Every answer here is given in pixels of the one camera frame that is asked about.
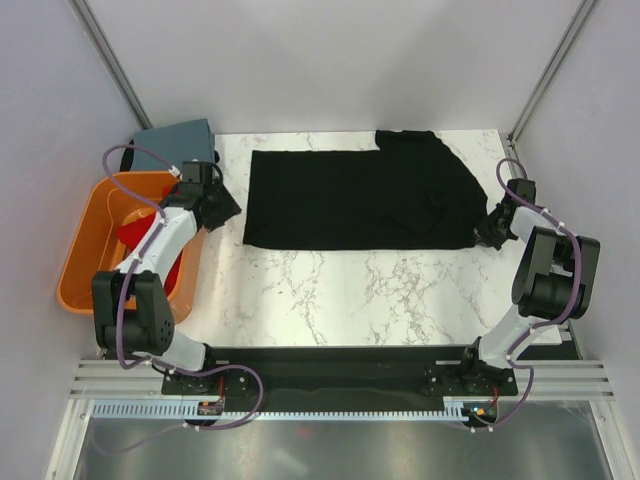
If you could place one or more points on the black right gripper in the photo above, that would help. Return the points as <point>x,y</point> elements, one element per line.
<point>483,235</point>

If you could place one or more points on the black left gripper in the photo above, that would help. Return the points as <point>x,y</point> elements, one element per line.
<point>230,206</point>

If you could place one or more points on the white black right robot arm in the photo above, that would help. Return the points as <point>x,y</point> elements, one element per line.
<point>553,283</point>

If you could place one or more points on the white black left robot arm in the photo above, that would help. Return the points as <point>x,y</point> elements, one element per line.
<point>132,314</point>

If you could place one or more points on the folded grey blue t shirt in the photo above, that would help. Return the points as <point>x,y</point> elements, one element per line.
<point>180,142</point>

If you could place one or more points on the red t shirt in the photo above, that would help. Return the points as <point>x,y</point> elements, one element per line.
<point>133,226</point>

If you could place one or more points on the orange plastic basket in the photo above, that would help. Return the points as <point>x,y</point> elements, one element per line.
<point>93,250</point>

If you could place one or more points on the aluminium base extrusion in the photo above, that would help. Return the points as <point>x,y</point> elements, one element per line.
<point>554,380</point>

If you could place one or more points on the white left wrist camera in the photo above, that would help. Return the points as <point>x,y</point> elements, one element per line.
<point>195,172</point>

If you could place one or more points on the black mounting rail plate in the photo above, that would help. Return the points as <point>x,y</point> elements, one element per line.
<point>401,376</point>

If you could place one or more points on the white slotted cable duct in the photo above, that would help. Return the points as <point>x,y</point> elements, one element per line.
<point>199,410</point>

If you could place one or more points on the aluminium frame post left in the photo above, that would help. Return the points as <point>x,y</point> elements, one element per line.
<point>110,60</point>

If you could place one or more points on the aluminium frame post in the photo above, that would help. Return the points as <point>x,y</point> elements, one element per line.
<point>568,39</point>
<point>110,60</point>

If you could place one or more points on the aluminium frame post right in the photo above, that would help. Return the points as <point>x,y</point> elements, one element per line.
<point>568,39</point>

